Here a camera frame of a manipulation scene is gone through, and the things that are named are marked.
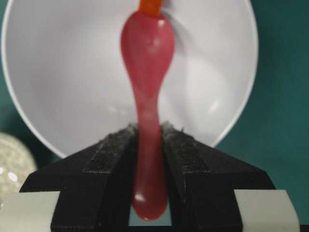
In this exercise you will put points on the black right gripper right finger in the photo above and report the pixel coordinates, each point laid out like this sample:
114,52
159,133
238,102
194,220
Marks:
211,191

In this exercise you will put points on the small orange-red cube block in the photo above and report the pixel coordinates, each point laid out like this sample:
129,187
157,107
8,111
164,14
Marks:
150,7

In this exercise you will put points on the white round bowl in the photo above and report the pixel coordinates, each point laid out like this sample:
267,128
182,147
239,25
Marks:
63,68

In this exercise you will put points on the red plastic spoon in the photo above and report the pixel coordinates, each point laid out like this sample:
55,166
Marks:
147,47

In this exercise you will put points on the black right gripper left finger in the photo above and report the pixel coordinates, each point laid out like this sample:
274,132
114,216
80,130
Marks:
89,191

